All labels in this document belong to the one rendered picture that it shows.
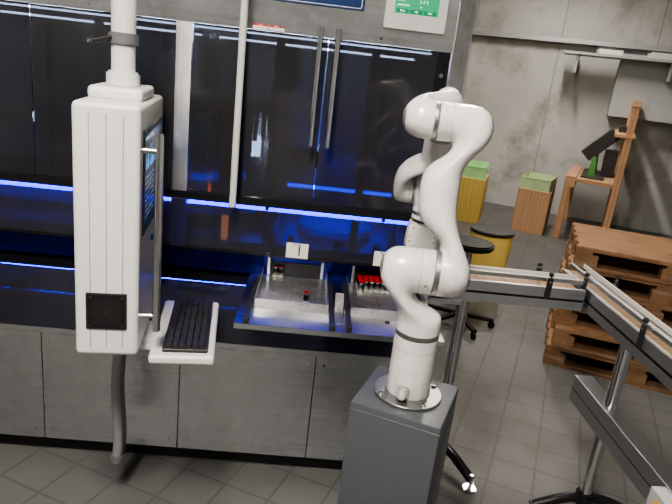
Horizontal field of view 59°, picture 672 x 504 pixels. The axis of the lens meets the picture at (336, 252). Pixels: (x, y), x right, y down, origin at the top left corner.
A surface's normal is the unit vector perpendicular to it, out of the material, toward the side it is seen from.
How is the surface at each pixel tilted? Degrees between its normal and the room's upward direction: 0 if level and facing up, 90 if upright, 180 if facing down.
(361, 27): 90
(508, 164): 90
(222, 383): 90
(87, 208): 90
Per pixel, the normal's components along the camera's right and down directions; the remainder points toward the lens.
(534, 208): -0.42, 0.22
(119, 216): 0.15, 0.31
